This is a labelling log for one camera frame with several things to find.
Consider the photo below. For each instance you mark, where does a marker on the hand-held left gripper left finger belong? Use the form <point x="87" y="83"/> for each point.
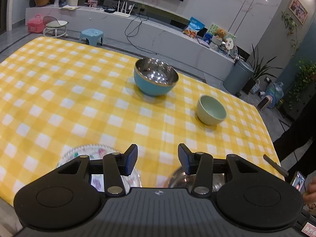
<point x="130" y="160"/>

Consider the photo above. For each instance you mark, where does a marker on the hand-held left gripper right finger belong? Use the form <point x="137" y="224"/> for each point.
<point x="184" y="159"/>

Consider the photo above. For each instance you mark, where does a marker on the clear glass plate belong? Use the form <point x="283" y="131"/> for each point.
<point x="134" y="181"/>

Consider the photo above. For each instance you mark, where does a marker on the orange steel bowl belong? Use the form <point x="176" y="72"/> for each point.
<point x="180" y="180"/>

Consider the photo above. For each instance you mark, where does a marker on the small white printed dish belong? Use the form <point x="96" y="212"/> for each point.
<point x="81" y="151"/>

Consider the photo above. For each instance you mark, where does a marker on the person's right hand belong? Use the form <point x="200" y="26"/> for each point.
<point x="311" y="192"/>

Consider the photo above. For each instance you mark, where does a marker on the smartphone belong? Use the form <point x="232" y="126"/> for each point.
<point x="298" y="180"/>

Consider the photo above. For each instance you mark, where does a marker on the green ceramic bowl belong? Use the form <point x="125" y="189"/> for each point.
<point x="209" y="114"/>

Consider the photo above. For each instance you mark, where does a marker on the black stick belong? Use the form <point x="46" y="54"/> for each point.
<point x="275" y="165"/>

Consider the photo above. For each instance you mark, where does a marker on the blue steel bowl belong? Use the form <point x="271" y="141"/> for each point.
<point x="154" y="84"/>

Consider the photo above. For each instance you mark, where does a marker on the yellow checked tablecloth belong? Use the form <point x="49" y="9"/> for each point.
<point x="74" y="91"/>

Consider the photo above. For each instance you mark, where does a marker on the small pink heater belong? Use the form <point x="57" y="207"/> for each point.
<point x="264" y="103"/>

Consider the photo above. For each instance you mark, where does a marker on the grey trash bin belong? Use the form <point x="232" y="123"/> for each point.
<point x="238" y="77"/>

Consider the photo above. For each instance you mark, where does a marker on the person's dark clothing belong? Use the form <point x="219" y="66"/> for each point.
<point x="300" y="130"/>

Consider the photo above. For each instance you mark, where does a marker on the woven bag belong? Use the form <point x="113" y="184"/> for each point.
<point x="255" y="87"/>

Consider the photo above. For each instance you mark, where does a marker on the blue water bottle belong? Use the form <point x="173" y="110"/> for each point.
<point x="276" y="95"/>

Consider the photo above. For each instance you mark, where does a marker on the decorative display plate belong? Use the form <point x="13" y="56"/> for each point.
<point x="234" y="51"/>

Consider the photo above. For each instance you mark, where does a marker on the potted long leaf plant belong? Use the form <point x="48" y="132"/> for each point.
<point x="259" y="66"/>

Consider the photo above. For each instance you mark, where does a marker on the blue patterned box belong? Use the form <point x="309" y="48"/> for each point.
<point x="207" y="37"/>

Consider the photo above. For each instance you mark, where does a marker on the marble television console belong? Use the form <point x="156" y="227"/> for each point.
<point x="160" y="34"/>

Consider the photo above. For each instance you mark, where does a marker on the brown teddy bear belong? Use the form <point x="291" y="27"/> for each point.
<point x="220" y="33"/>

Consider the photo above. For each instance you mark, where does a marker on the blue snack bag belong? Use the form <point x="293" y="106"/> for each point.
<point x="193" y="28"/>

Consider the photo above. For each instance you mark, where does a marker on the green picture board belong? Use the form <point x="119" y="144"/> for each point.
<point x="230" y="35"/>

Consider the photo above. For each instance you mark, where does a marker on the light blue plastic stool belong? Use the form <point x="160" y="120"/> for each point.
<point x="91" y="33"/>

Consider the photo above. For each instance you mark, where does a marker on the bushy green plant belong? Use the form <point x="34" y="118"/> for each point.
<point x="305" y="84"/>

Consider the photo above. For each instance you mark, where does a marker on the white router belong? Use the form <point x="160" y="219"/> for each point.
<point x="122" y="12"/>

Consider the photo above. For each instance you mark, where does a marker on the small black box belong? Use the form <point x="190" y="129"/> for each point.
<point x="109" y="10"/>

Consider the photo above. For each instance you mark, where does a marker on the white seat stool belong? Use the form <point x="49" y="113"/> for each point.
<point x="56" y="24"/>

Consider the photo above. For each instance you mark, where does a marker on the pink photo card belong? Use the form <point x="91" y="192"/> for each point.
<point x="92" y="3"/>

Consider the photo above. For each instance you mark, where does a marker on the stack of papers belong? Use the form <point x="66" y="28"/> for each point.
<point x="70" y="7"/>

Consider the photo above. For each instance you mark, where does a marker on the pink plastic case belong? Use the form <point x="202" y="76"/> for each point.
<point x="35" y="24"/>

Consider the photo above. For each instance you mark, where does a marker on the hanging vine plant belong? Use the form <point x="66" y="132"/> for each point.
<point x="291" y="28"/>

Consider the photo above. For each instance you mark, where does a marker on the blue glass vase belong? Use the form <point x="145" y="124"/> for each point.
<point x="62" y="1"/>

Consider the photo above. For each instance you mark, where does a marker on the framed wall picture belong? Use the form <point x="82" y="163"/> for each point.
<point x="298" y="9"/>

